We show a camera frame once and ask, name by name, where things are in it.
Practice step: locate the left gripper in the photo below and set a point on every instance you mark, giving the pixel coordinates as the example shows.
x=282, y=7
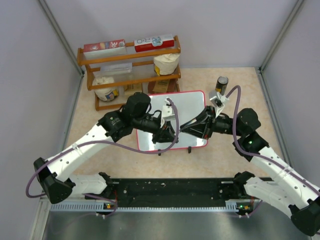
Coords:
x=166, y=134

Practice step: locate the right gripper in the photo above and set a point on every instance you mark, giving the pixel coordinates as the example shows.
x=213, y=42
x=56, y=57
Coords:
x=202, y=130

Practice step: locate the pink framed whiteboard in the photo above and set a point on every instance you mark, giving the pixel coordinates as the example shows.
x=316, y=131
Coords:
x=189, y=104

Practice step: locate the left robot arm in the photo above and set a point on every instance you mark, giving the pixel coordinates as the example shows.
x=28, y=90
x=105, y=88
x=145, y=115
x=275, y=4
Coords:
x=56, y=174

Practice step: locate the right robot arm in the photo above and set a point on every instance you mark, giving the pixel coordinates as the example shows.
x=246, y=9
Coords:
x=288, y=191

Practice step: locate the black drink can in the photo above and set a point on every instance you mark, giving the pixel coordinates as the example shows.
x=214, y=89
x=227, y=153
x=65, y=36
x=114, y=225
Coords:
x=221, y=84

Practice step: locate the brown cardboard box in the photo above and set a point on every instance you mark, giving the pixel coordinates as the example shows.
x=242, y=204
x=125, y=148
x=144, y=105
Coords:
x=162, y=86

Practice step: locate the small tan box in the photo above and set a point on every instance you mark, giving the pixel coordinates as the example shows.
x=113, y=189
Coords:
x=130, y=89

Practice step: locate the white bag middle shelf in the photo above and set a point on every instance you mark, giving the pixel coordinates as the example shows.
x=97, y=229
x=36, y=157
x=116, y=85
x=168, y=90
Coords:
x=166, y=64

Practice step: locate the white bag shelf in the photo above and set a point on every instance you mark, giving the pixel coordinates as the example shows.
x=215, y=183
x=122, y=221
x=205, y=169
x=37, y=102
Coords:
x=106, y=94
x=166, y=64

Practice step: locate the white bag bottom shelf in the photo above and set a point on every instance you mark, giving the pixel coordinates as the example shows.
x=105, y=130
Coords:
x=106, y=94

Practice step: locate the wooden three-tier shelf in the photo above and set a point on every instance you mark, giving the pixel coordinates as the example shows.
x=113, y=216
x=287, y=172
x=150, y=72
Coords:
x=143, y=71

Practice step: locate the clear plastic container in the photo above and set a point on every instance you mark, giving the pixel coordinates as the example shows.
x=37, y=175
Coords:
x=116, y=69

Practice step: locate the red white box right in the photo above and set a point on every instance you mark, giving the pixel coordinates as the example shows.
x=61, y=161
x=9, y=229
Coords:
x=154, y=43

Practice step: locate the red toothpaste box left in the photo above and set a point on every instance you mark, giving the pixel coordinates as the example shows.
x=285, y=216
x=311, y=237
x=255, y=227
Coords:
x=104, y=49

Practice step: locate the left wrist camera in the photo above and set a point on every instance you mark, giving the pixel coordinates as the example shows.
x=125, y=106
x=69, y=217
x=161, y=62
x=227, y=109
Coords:
x=167, y=112

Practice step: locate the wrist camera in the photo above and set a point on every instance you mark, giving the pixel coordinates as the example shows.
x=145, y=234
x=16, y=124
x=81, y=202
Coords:
x=167, y=112
x=219, y=102

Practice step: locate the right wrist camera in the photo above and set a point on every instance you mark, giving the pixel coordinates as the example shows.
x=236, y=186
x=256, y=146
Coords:
x=219, y=102

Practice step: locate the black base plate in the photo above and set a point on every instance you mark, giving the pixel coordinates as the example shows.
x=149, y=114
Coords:
x=173, y=192

